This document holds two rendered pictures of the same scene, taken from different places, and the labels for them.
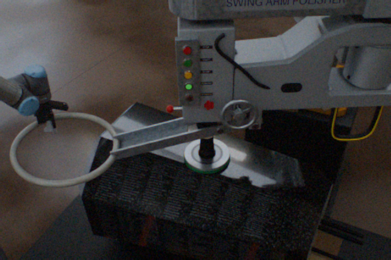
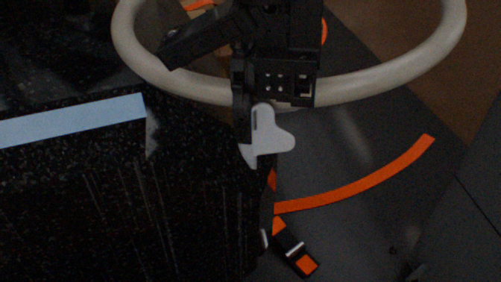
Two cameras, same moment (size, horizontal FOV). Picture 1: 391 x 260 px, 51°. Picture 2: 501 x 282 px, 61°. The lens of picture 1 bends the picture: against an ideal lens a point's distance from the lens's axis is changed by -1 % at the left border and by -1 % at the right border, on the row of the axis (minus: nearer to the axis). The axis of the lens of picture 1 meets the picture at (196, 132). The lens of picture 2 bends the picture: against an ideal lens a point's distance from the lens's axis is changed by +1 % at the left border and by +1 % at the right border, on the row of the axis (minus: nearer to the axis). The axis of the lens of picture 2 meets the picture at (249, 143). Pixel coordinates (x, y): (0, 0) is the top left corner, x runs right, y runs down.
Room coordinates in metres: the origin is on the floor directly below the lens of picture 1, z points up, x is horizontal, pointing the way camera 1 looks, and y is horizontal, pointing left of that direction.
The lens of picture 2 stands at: (1.85, 0.95, 1.21)
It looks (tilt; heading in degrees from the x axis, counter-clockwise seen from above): 46 degrees down; 222
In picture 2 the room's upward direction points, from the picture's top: straight up
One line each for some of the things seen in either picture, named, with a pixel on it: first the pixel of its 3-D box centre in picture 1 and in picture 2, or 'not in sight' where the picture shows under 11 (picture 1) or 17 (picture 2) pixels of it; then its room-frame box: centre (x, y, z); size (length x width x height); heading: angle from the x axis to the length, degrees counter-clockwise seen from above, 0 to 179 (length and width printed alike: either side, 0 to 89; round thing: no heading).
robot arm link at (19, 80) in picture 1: (13, 88); not in sight; (1.49, 0.80, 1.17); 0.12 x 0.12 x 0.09; 41
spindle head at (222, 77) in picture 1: (226, 66); not in sight; (1.39, -0.13, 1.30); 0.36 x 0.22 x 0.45; 90
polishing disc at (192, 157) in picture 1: (206, 154); not in sight; (1.39, -0.05, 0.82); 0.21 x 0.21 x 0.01
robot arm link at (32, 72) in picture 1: (36, 79); not in sight; (1.57, 0.72, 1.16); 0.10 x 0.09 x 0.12; 131
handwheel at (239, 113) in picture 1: (237, 109); not in sight; (1.27, -0.17, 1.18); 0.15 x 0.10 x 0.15; 90
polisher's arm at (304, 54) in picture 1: (304, 69); not in sight; (1.38, -0.44, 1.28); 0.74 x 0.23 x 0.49; 90
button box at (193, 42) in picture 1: (188, 72); not in sight; (1.28, 0.02, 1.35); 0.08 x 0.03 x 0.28; 90
